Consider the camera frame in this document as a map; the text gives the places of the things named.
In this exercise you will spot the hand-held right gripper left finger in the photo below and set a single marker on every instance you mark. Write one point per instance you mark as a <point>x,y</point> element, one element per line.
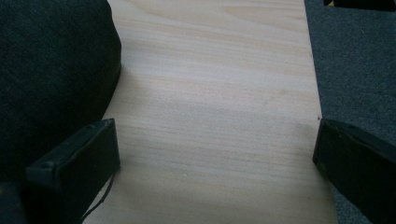
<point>81,161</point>

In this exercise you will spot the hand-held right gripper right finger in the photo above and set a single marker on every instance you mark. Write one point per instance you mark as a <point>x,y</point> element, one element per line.
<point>358,161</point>

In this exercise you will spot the dark grey garment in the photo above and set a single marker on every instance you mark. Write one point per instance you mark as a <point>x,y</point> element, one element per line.
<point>46,68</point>

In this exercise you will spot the black furniture base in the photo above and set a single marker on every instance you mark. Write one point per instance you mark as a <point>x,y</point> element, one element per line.
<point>361,4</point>

